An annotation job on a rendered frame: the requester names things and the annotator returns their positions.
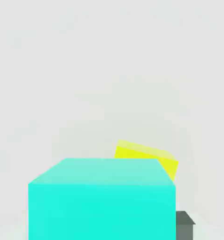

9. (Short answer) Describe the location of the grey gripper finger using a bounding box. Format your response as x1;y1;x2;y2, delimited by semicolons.
176;210;196;240

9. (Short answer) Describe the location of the small yellow cube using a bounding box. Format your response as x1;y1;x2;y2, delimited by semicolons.
114;139;179;183

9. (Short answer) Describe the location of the small cyan cube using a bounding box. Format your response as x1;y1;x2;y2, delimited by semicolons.
28;157;177;240

